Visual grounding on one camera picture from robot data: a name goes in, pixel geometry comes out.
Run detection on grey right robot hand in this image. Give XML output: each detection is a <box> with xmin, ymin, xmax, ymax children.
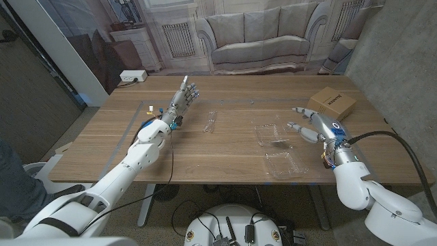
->
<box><xmin>286</xmin><ymin>107</ymin><xmax>350</xmax><ymax>148</ymax></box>

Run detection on black power adapter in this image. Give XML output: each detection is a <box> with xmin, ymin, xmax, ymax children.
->
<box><xmin>244</xmin><ymin>223</ymin><xmax>255</xmax><ymax>245</ymax></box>

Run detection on white floor stand base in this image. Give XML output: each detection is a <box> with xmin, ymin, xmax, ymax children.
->
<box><xmin>23</xmin><ymin>153</ymin><xmax>93</xmax><ymax>206</ymax></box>

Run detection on printed living room backdrop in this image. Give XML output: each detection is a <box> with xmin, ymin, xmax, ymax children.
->
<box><xmin>36</xmin><ymin>0</ymin><xmax>386</xmax><ymax>95</ymax></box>

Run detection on person in blue jeans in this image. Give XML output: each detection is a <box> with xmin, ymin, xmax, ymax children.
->
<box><xmin>0</xmin><ymin>138</ymin><xmax>86</xmax><ymax>223</ymax></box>

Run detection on black floor cables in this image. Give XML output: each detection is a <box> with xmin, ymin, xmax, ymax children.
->
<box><xmin>170</xmin><ymin>200</ymin><xmax>219</xmax><ymax>240</ymax></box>

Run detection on brown cardboard packing box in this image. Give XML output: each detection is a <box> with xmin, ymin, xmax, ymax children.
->
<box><xmin>306</xmin><ymin>86</ymin><xmax>358</xmax><ymax>122</ymax></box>

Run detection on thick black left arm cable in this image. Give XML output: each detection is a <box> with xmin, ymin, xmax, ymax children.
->
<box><xmin>129</xmin><ymin>115</ymin><xmax>160</xmax><ymax>148</ymax></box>

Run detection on grey table leg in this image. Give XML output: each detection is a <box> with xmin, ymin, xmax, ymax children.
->
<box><xmin>309</xmin><ymin>184</ymin><xmax>331</xmax><ymax>232</ymax></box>
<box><xmin>137</xmin><ymin>183</ymin><xmax>156</xmax><ymax>228</ymax></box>

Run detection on clear plastic clamshell container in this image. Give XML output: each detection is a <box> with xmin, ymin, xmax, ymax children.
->
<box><xmin>253</xmin><ymin>115</ymin><xmax>310</xmax><ymax>180</ymax></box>

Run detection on black round floor disc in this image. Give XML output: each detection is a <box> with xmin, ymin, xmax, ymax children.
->
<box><xmin>153</xmin><ymin>183</ymin><xmax>180</xmax><ymax>202</ymax></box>

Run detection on black power strip cord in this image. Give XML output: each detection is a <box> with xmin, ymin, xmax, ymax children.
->
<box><xmin>115</xmin><ymin>77</ymin><xmax>139</xmax><ymax>89</ymax></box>

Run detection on white power strip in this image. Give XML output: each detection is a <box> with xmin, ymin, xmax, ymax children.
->
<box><xmin>119</xmin><ymin>69</ymin><xmax>148</xmax><ymax>83</ymax></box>

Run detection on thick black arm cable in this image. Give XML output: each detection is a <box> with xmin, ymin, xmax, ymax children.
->
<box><xmin>129</xmin><ymin>115</ymin><xmax>160</xmax><ymax>148</ymax></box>
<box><xmin>346</xmin><ymin>131</ymin><xmax>437</xmax><ymax>219</ymax></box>

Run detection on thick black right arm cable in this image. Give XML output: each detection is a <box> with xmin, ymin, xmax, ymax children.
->
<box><xmin>346</xmin><ymin>131</ymin><xmax>437</xmax><ymax>219</ymax></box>

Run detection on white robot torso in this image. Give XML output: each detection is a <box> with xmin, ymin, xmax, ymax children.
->
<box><xmin>184</xmin><ymin>204</ymin><xmax>283</xmax><ymax>246</ymax></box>

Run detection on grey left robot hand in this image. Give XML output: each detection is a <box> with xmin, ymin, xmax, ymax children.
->
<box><xmin>162</xmin><ymin>74</ymin><xmax>200</xmax><ymax>128</ymax></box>

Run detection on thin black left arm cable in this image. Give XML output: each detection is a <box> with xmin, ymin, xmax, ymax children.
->
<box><xmin>78</xmin><ymin>128</ymin><xmax>175</xmax><ymax>236</ymax></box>

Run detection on black antenna stick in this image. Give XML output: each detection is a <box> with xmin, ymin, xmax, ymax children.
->
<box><xmin>225</xmin><ymin>216</ymin><xmax>238</xmax><ymax>245</ymax></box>

